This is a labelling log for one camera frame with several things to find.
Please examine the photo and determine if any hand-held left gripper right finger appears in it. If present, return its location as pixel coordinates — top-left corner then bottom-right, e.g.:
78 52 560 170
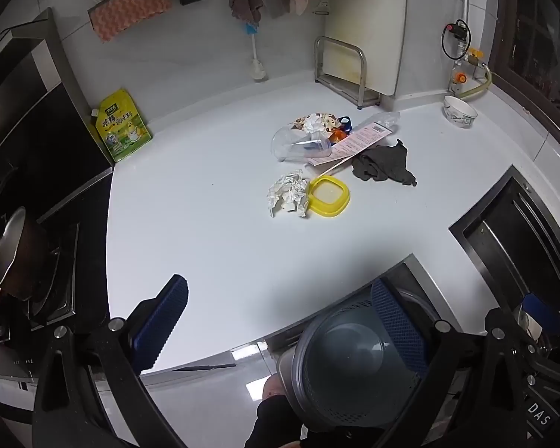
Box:
371 279 556 448

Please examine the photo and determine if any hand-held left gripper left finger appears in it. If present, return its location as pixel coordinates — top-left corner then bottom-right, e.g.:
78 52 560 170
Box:
30 274 189 448

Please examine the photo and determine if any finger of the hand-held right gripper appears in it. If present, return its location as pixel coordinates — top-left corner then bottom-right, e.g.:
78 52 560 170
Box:
518 292 560 351

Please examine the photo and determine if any grey plastic waste bin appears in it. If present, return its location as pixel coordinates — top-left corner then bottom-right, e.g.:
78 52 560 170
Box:
276 299 437 430

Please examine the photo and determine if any yellow plastic lid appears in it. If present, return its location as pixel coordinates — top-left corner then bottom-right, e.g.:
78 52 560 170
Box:
307 175 351 218

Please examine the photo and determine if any dark grey cloth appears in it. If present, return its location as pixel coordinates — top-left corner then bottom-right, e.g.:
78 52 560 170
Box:
351 139 417 186

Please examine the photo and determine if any checked paper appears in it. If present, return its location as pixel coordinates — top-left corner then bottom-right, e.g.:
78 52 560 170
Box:
267 169 312 218

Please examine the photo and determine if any long pink label plastic package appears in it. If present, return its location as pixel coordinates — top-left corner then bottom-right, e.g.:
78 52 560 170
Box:
305 111 401 167

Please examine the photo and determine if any clear plastic cup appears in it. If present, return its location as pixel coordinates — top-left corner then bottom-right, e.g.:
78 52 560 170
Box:
271 126 333 163

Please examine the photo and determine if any floral wrapper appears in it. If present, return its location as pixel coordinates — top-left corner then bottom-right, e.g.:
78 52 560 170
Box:
292 112 342 134

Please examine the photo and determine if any steel sink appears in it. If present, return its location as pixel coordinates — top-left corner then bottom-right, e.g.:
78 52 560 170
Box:
449 164 560 318

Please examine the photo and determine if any black gas stove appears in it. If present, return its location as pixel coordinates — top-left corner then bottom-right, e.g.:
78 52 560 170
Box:
0 217 82 383

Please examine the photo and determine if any person's dark clothing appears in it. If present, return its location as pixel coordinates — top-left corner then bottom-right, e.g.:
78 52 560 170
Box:
245 392 318 448

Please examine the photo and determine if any brown frying pan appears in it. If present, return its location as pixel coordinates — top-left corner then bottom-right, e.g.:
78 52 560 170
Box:
0 205 52 342

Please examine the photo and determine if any yellow green seasoning pouch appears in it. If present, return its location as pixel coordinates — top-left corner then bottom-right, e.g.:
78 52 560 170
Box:
91 88 153 163

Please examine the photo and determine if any white patterned bowl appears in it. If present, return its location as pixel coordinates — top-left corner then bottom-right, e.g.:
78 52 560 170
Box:
443 95 478 128

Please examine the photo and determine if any black range hood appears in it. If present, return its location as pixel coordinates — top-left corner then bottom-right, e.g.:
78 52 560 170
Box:
0 7 115 225

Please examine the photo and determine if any metal cutting board rack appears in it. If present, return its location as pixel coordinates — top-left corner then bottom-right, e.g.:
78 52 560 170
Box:
314 36 383 110

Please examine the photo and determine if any white bottle brush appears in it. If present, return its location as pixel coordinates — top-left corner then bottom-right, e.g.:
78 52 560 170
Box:
245 21 268 81

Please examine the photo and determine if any grey gas pipe with valve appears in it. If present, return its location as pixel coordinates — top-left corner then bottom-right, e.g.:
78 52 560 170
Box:
441 0 486 96

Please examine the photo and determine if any white cutting board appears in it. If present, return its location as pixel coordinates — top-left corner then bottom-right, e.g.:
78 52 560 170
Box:
324 0 409 96

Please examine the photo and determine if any orange wavy sponge cloth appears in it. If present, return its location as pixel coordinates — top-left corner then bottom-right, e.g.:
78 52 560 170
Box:
88 0 172 43

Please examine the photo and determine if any yellow hose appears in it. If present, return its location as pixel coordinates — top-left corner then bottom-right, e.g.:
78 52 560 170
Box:
457 63 493 101

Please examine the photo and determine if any dark window frame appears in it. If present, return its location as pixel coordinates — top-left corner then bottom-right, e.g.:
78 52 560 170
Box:
488 0 560 137

